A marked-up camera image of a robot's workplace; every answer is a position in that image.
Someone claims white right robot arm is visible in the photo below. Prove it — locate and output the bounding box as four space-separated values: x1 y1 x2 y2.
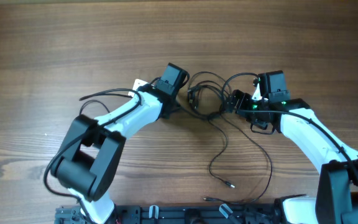
223 71 358 223

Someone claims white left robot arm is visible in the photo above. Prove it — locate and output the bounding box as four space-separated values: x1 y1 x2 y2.
43 63 190 223

